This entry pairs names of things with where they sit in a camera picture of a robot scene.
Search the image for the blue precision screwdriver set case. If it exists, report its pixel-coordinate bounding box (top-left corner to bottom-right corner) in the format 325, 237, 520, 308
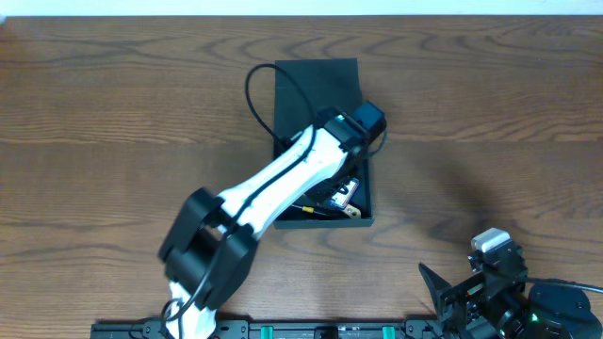
327, 178, 360, 210

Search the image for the orange scraper wooden handle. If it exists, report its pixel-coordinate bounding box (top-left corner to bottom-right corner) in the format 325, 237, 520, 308
343, 203, 362, 218

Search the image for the black yellow screwdriver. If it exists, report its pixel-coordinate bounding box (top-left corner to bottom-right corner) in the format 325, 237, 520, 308
290, 203, 346, 219

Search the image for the black gift box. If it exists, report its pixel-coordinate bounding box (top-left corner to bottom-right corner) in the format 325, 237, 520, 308
273, 58, 374, 230

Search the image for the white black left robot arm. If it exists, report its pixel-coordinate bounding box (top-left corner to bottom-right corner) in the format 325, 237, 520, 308
158, 102, 386, 338

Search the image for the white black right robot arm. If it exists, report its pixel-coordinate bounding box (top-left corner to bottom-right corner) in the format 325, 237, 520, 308
418, 240, 602, 339

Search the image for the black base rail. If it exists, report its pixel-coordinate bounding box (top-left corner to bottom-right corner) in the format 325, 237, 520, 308
90, 318, 446, 339

